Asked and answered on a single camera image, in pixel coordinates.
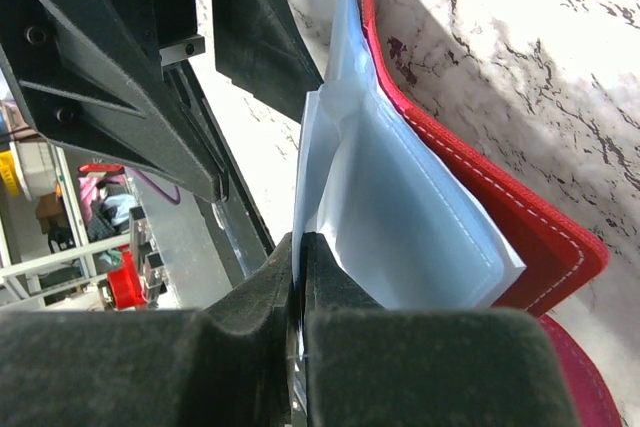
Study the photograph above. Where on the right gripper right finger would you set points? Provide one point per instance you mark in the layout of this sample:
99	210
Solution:
368	366

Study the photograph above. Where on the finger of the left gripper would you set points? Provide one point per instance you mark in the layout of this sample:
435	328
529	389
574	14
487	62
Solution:
81	81
258	46

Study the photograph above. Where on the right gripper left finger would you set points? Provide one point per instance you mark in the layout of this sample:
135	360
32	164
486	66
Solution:
225	365

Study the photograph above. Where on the red card holder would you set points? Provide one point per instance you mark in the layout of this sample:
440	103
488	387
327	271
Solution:
421	220

